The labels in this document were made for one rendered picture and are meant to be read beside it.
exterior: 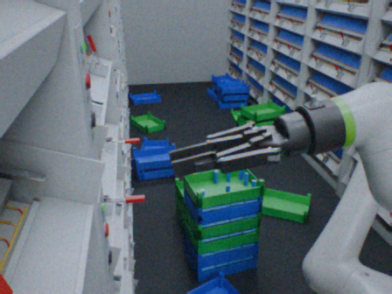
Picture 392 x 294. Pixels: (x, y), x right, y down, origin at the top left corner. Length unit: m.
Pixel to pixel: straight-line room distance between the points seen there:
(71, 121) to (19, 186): 0.08
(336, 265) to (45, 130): 0.89
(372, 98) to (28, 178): 0.54
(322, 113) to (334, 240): 0.53
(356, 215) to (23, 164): 0.90
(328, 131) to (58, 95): 0.44
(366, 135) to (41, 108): 0.52
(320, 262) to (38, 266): 0.88
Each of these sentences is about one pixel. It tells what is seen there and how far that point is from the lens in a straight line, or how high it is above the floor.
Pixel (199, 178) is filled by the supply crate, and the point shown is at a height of 0.42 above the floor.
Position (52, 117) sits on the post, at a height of 1.16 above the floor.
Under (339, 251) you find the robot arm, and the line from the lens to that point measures 1.10.
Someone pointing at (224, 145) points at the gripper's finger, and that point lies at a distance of 0.66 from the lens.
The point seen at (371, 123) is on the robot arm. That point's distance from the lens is 0.69.
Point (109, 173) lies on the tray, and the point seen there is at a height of 0.88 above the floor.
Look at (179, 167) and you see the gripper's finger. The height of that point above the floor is 0.99.
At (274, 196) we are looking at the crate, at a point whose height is 0.01.
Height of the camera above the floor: 1.28
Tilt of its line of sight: 25 degrees down
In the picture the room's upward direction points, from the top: straight up
